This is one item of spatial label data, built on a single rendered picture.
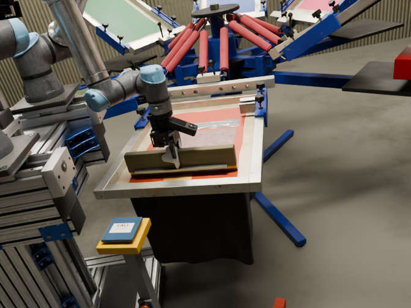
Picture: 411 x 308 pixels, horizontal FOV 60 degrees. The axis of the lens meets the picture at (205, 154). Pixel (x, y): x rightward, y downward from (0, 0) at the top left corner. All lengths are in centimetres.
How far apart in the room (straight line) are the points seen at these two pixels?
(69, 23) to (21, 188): 49
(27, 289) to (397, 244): 192
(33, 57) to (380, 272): 195
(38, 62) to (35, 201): 59
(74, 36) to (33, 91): 42
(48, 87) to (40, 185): 55
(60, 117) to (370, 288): 171
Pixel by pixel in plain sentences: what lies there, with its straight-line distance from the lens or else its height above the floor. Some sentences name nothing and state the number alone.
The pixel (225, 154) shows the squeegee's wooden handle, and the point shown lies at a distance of 123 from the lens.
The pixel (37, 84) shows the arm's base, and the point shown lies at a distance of 151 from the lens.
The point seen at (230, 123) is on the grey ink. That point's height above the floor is 96.
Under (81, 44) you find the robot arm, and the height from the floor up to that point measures 147.
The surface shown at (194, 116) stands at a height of 95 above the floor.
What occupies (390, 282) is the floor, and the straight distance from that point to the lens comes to 219.
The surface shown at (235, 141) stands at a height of 95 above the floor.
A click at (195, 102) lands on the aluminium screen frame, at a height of 98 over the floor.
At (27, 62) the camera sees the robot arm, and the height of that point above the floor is 141.
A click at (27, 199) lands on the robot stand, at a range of 111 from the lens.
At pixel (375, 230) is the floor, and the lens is 245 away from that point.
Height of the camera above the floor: 164
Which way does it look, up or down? 29 degrees down
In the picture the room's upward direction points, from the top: 12 degrees counter-clockwise
